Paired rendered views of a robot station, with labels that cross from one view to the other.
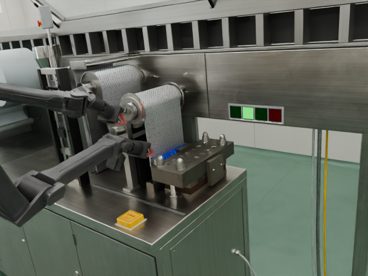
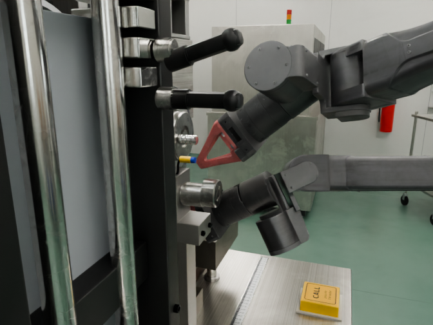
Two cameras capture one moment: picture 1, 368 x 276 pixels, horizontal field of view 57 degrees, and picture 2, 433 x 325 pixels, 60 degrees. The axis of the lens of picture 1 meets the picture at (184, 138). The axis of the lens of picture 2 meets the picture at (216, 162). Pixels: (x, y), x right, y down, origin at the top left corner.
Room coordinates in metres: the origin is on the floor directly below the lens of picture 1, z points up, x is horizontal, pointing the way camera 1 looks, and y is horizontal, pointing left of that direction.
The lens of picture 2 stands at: (1.49, 0.75, 1.36)
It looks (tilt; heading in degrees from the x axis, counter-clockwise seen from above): 15 degrees down; 250
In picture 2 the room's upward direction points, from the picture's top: straight up
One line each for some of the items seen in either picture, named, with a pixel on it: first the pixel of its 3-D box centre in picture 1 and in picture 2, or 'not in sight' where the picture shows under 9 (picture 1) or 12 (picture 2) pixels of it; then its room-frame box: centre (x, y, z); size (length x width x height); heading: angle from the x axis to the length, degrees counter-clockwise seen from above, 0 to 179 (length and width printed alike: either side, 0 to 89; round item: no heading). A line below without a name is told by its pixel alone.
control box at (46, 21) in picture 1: (44, 17); not in sight; (1.73, 0.61, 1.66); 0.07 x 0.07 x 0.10; 26
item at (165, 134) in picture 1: (166, 137); not in sight; (1.41, 0.08, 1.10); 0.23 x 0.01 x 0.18; 141
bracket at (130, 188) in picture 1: (126, 156); (189, 267); (1.35, 0.25, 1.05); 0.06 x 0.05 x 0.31; 141
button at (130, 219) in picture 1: (130, 219); (320, 298); (1.08, 0.22, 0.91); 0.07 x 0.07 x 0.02; 51
